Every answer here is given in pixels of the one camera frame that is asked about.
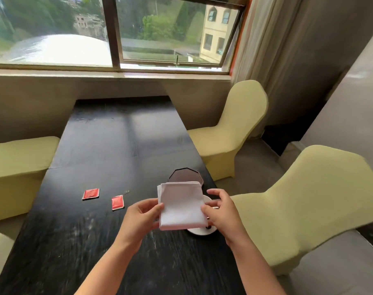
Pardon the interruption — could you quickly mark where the black wooden table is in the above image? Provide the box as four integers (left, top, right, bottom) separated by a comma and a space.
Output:
0, 96, 247, 295

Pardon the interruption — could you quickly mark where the dark octagonal coaster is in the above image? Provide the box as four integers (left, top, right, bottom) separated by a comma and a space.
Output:
168, 168, 204, 185

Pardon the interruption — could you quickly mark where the white saucer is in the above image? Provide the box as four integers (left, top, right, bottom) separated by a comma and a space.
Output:
186, 195, 220, 236

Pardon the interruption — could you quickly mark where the person's right forearm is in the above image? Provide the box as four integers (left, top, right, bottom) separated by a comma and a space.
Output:
225, 235, 287, 295

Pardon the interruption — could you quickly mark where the person's left forearm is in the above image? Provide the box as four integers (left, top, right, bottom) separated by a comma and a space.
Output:
73, 235, 144, 295

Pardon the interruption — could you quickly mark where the brown framed window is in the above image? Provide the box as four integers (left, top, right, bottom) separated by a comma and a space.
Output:
0, 0, 251, 74

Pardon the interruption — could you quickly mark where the white cloth napkin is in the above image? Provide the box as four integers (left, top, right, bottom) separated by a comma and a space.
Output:
157, 181, 209, 231

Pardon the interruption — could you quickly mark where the person's right hand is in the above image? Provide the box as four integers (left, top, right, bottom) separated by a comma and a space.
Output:
201, 188, 248, 246

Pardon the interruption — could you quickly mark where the person's left hand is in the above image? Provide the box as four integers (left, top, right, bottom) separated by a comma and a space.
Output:
118, 198, 165, 246

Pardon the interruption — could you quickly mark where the red sachet packet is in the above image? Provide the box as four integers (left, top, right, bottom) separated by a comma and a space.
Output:
111, 195, 125, 211
82, 188, 100, 201

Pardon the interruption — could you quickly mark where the beige curtain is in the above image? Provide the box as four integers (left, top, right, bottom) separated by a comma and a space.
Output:
231, 0, 373, 139

